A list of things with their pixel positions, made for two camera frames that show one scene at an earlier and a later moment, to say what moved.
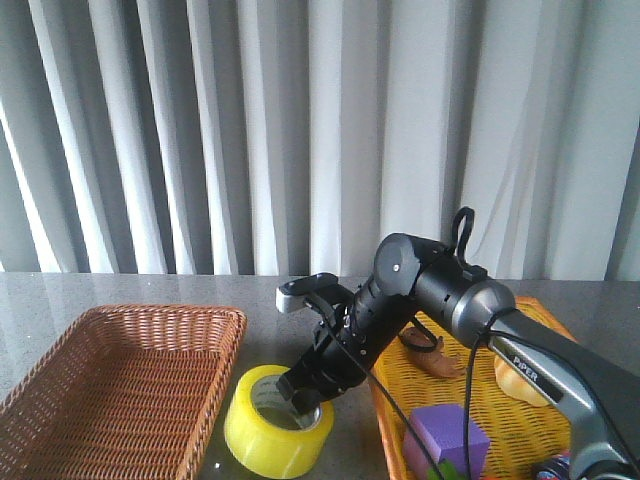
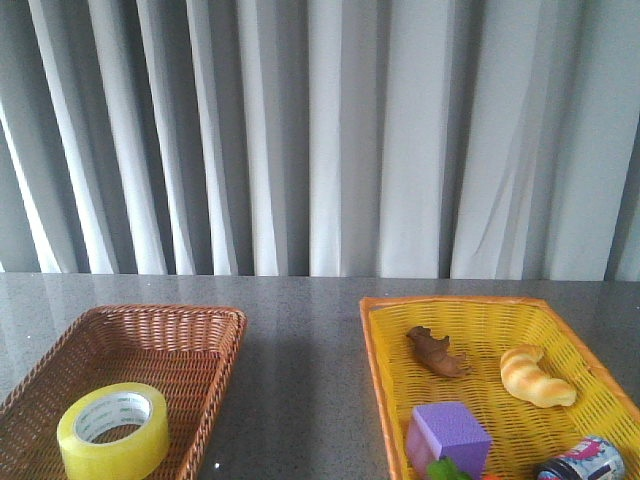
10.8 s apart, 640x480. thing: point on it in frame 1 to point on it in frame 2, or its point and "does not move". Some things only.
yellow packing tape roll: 262,447 to 105,406
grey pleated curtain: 289,137 does not move
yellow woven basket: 522,436 does not move
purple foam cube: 441,429 does not move
